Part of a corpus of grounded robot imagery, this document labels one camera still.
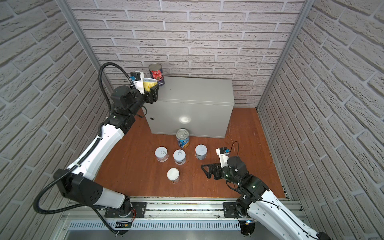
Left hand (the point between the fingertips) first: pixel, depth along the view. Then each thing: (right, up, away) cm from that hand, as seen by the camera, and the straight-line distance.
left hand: (150, 80), depth 69 cm
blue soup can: (+13, -30, +21) cm, 39 cm away
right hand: (+27, -42, +4) cm, 50 cm away
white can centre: (+11, -40, +19) cm, 46 cm away
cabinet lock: (-6, -17, +22) cm, 29 cm away
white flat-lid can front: (+9, -48, +10) cm, 50 cm away
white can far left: (+1, -39, +19) cm, 43 cm away
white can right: (+24, -38, +21) cm, 50 cm away
